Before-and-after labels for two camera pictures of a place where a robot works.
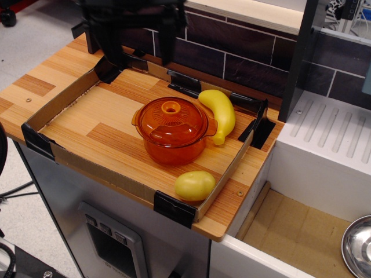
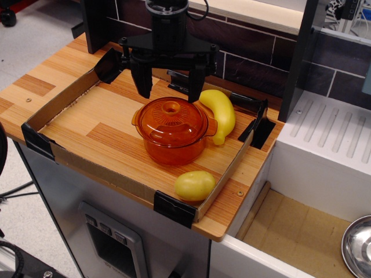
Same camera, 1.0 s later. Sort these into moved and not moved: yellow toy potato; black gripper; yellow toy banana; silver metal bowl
Moved: black gripper
Not moved: yellow toy banana; yellow toy potato; silver metal bowl
